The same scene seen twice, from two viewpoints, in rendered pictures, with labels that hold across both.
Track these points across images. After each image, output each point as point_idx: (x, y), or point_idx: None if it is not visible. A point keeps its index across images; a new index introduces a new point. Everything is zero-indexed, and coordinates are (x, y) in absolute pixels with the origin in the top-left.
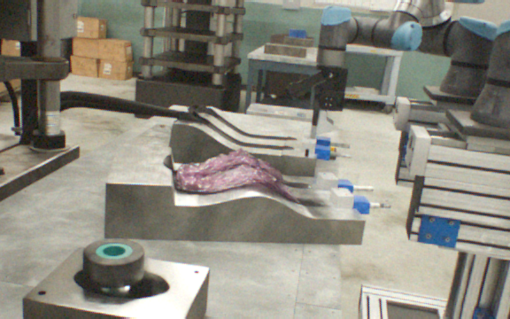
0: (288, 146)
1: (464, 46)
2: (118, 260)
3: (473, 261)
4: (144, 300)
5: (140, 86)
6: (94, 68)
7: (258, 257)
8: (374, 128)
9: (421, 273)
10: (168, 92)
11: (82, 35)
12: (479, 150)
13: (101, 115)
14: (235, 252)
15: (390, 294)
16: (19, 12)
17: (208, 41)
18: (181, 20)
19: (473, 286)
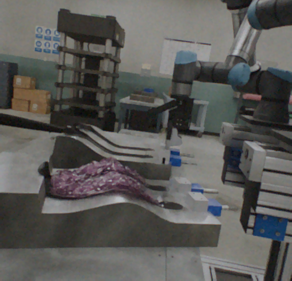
0: (148, 155)
1: (272, 87)
2: None
3: (287, 247)
4: None
5: (53, 117)
6: (26, 106)
7: (122, 267)
8: (193, 145)
9: (230, 241)
10: (71, 121)
11: (20, 86)
12: None
13: (27, 134)
14: (101, 260)
15: (217, 263)
16: None
17: (96, 91)
18: (81, 80)
19: (287, 266)
